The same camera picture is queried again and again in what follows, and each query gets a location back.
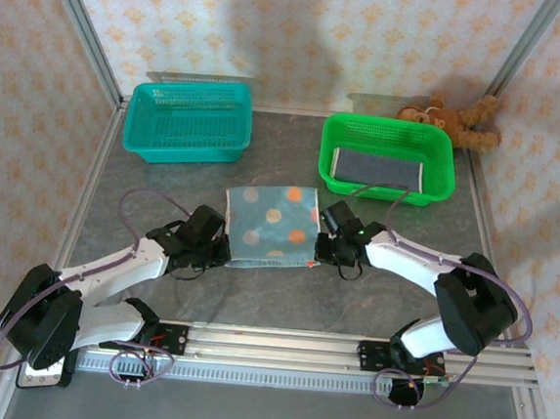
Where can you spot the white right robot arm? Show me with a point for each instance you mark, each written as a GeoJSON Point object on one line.
{"type": "Point", "coordinates": [403, 259]}

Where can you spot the teal plastic basket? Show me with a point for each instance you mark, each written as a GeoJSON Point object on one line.
{"type": "Point", "coordinates": [189, 123]}

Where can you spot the brown teddy bear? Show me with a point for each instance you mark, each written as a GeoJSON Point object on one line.
{"type": "Point", "coordinates": [456, 124]}

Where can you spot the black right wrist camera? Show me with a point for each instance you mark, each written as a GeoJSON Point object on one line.
{"type": "Point", "coordinates": [340, 217]}

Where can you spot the green plastic basket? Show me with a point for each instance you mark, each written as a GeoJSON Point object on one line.
{"type": "Point", "coordinates": [442, 155]}

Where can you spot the green circuit board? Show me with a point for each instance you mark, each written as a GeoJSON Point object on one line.
{"type": "Point", "coordinates": [437, 380]}

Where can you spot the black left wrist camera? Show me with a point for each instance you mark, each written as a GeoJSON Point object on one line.
{"type": "Point", "coordinates": [206, 222]}

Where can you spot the blue striped towel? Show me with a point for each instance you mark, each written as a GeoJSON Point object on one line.
{"type": "Point", "coordinates": [377, 169]}

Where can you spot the blue polka dot towel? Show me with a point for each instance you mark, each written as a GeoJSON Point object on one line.
{"type": "Point", "coordinates": [271, 228]}

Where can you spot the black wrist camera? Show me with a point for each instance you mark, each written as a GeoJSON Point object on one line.
{"type": "Point", "coordinates": [206, 222]}
{"type": "Point", "coordinates": [340, 217]}

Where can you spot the aluminium table edge rail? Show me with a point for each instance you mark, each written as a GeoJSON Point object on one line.
{"type": "Point", "coordinates": [486, 237]}
{"type": "Point", "coordinates": [83, 202]}

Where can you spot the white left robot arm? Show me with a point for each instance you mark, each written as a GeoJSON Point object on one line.
{"type": "Point", "coordinates": [118, 266]}

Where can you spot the wide aluminium extrusion beam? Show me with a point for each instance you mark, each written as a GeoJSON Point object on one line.
{"type": "Point", "coordinates": [273, 346]}

